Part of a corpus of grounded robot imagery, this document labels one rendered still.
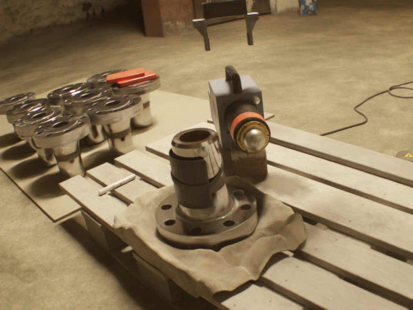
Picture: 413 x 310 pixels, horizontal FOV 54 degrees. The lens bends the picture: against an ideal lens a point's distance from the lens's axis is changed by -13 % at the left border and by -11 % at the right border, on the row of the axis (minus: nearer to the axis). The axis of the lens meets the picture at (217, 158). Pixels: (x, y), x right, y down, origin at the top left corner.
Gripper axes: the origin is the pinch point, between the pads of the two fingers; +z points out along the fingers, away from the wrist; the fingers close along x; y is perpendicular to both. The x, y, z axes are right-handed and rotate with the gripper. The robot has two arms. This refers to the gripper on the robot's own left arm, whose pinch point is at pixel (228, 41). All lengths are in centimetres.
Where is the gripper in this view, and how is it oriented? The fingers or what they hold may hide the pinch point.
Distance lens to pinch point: 139.6
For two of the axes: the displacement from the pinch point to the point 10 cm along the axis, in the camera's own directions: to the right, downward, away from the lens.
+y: -1.2, -4.0, 9.1
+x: -9.9, 1.6, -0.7
